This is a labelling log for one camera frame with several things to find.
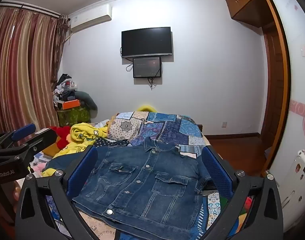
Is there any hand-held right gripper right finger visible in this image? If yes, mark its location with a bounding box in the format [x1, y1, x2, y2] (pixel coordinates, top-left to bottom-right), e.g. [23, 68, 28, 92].
[200, 145, 284, 240]

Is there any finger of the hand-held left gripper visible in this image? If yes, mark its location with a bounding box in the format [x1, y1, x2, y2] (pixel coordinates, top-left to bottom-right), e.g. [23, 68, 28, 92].
[0, 128, 58, 159]
[0, 123, 37, 153]

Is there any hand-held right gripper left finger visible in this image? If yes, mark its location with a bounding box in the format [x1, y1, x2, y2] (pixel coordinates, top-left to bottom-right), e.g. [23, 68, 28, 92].
[15, 145, 103, 240]

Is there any blue denim jacket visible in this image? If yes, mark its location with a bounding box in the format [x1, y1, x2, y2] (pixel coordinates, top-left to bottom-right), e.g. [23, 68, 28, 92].
[72, 137, 213, 240]

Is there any pile of clothes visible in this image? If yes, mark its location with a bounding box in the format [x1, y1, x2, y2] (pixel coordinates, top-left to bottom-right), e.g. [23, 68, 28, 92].
[53, 74, 77, 110]

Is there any brown cardboard piece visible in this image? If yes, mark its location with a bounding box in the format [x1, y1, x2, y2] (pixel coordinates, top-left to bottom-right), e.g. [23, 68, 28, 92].
[43, 144, 62, 159]

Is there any red plush toy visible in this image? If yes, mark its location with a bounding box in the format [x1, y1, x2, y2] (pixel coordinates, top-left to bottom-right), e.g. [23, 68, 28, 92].
[49, 126, 73, 150]

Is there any green patterned cloth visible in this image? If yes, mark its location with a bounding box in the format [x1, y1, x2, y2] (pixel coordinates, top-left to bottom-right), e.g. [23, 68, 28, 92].
[57, 106, 90, 127]

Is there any yellow printed cloth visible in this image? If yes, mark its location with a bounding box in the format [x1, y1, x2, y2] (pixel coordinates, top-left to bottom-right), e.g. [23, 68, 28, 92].
[41, 122, 109, 178]

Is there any orange box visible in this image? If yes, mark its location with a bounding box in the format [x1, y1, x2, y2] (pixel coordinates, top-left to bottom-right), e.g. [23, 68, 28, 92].
[61, 99, 81, 110]

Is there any striped red curtain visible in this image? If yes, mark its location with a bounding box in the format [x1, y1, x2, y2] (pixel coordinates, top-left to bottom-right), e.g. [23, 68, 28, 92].
[0, 4, 68, 135]

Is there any blue patchwork blanket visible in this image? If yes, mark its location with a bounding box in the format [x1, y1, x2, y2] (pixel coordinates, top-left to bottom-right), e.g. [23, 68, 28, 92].
[44, 111, 254, 240]

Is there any white appliance with stickers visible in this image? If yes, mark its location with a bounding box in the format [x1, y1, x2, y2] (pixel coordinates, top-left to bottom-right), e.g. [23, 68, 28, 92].
[277, 149, 305, 230]

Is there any wooden door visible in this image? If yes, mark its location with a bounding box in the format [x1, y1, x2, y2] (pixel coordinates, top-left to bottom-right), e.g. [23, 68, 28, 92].
[261, 0, 291, 178]

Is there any white air conditioner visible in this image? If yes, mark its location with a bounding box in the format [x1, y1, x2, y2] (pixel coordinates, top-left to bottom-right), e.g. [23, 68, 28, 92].
[68, 4, 112, 33]

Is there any wooden overhead cabinet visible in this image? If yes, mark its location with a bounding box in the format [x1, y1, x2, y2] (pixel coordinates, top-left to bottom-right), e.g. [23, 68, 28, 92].
[225, 0, 278, 28]

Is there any white curtain rail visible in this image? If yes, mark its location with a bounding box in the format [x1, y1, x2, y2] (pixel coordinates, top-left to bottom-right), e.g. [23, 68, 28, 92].
[0, 2, 62, 18]

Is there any small black wall monitor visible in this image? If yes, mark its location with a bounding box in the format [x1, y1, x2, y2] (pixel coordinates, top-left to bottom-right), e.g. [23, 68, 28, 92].
[133, 57, 162, 78]

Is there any black wall television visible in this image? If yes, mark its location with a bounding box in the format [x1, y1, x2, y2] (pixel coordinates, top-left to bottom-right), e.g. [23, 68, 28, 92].
[121, 27, 173, 58]

